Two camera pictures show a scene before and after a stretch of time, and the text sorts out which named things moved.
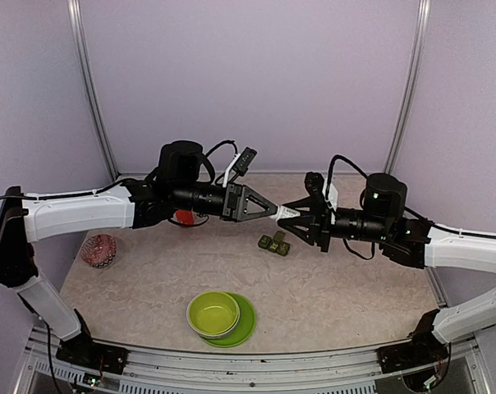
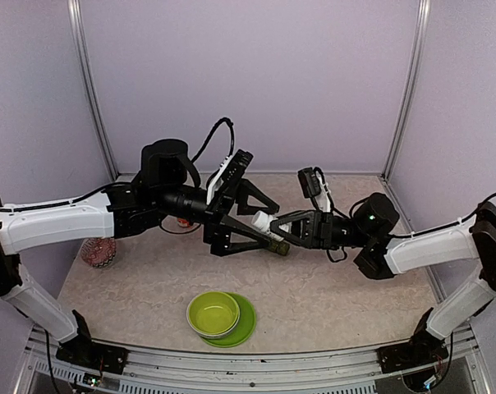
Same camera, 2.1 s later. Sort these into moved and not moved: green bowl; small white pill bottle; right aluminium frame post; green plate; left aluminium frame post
Moved: small white pill bottle
Not moved: right aluminium frame post; green bowl; green plate; left aluminium frame post
